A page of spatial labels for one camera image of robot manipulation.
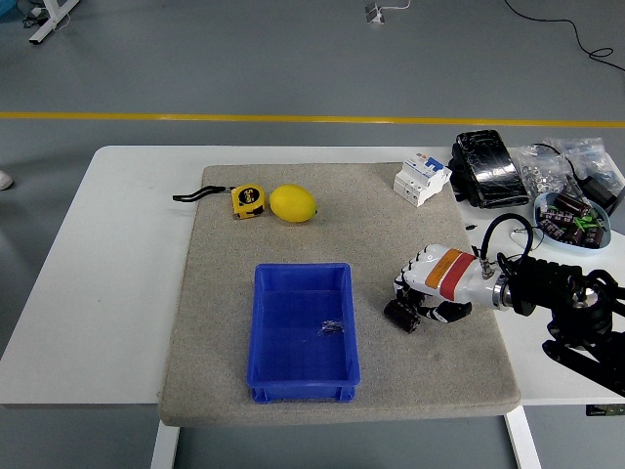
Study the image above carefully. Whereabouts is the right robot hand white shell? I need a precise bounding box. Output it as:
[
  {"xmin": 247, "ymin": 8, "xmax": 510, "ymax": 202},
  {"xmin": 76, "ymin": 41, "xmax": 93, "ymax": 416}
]
[{"xmin": 393, "ymin": 243, "xmax": 499, "ymax": 326}]

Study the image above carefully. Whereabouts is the dark cylindrical battery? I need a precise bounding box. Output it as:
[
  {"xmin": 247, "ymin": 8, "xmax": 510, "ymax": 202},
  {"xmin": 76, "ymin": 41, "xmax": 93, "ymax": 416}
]
[{"xmin": 383, "ymin": 298, "xmax": 422, "ymax": 335}]

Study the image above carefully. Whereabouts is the blue plastic box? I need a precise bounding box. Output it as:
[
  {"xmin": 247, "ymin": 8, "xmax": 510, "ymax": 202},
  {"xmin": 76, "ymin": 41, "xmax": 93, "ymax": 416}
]
[{"xmin": 246, "ymin": 262, "xmax": 362, "ymax": 405}]

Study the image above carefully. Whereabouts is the grey-brown mat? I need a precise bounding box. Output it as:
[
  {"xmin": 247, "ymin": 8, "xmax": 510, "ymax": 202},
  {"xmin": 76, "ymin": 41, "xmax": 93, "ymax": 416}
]
[{"xmin": 158, "ymin": 162, "xmax": 522, "ymax": 427}]

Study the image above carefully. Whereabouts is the white circuit breaker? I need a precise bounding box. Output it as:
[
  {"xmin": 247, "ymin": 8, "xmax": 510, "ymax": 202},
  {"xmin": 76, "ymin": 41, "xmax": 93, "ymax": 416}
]
[{"xmin": 393, "ymin": 150, "xmax": 453, "ymax": 209}]

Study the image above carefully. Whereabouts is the black plastic-wrapped device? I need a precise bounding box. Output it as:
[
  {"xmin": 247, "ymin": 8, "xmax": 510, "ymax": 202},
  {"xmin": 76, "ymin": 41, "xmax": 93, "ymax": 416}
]
[{"xmin": 448, "ymin": 129, "xmax": 532, "ymax": 210}]

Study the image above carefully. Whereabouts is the clear bag of silver nuts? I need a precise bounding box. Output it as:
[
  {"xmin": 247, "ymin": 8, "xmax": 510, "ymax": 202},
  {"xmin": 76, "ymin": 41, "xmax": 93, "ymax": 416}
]
[{"xmin": 515, "ymin": 144, "xmax": 575, "ymax": 197}]

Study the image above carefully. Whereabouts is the light blue bowl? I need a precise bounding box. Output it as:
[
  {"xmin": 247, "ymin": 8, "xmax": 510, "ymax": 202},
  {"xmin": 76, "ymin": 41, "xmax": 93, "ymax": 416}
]
[{"xmin": 532, "ymin": 191, "xmax": 614, "ymax": 255}]

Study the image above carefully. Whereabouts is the large black power adapter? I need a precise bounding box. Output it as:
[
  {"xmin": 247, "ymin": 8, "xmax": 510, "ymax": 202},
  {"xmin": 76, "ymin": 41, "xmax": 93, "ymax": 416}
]
[{"xmin": 565, "ymin": 168, "xmax": 625, "ymax": 216}]

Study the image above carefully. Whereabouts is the white table leg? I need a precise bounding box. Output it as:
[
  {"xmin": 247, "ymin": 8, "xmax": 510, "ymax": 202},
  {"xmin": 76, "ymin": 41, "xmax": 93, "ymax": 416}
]
[
  {"xmin": 505, "ymin": 405, "xmax": 542, "ymax": 469},
  {"xmin": 149, "ymin": 420, "xmax": 182, "ymax": 469}
]

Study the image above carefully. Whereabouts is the clear bag of small screws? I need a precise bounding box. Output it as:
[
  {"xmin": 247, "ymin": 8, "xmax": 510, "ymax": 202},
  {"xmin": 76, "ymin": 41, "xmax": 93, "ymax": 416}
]
[{"xmin": 544, "ymin": 136, "xmax": 625, "ymax": 187}]

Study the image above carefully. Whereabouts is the yellow lemon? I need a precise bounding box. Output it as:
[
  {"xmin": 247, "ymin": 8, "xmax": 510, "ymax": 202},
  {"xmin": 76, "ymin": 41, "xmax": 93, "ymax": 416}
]
[{"xmin": 269, "ymin": 183, "xmax": 319, "ymax": 225}]

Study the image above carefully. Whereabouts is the yellow tape measure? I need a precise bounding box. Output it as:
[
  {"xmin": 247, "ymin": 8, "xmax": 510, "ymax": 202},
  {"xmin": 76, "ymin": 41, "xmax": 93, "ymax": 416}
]
[{"xmin": 172, "ymin": 184, "xmax": 271, "ymax": 221}]

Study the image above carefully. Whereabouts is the black floor cable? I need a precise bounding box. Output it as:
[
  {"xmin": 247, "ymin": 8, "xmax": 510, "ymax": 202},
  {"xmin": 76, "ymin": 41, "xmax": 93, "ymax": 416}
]
[{"xmin": 502, "ymin": 0, "xmax": 625, "ymax": 74}]

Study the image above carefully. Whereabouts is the silver floor socket with cable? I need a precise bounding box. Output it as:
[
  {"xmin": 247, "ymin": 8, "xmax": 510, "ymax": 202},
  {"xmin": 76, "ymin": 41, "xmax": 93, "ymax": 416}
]
[{"xmin": 364, "ymin": 0, "xmax": 411, "ymax": 24}]

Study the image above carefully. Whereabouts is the white desk frame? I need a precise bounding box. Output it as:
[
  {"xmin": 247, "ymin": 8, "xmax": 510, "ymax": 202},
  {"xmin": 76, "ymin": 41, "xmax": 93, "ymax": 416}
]
[{"xmin": 27, "ymin": 0, "xmax": 82, "ymax": 47}]

